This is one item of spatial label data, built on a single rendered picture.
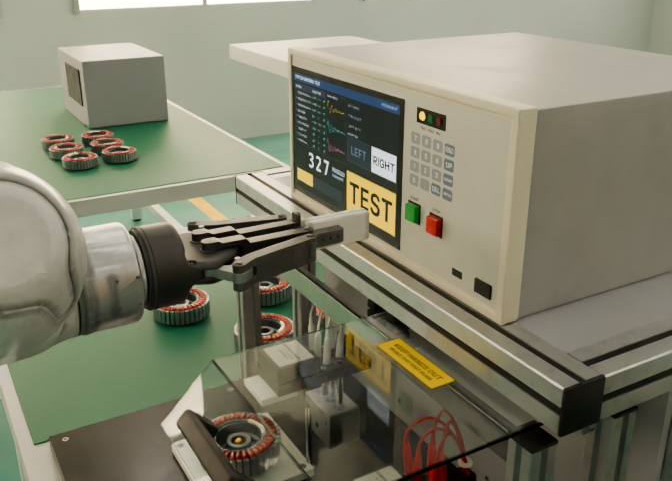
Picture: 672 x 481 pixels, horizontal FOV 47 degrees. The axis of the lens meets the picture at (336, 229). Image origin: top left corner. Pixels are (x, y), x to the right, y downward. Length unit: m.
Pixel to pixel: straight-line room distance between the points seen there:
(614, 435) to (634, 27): 7.75
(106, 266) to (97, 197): 1.67
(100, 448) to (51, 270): 0.76
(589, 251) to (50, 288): 0.52
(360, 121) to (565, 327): 0.32
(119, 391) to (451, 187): 0.77
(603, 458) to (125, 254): 0.47
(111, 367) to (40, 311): 0.96
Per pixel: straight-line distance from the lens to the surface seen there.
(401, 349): 0.79
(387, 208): 0.86
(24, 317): 0.46
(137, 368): 1.40
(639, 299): 0.83
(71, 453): 1.19
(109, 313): 0.66
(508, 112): 0.68
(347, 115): 0.90
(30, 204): 0.45
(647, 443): 0.83
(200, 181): 2.39
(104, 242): 0.66
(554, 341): 0.72
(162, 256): 0.66
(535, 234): 0.73
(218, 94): 5.79
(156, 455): 1.16
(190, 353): 1.43
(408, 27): 6.53
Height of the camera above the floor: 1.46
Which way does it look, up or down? 21 degrees down
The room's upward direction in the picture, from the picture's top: straight up
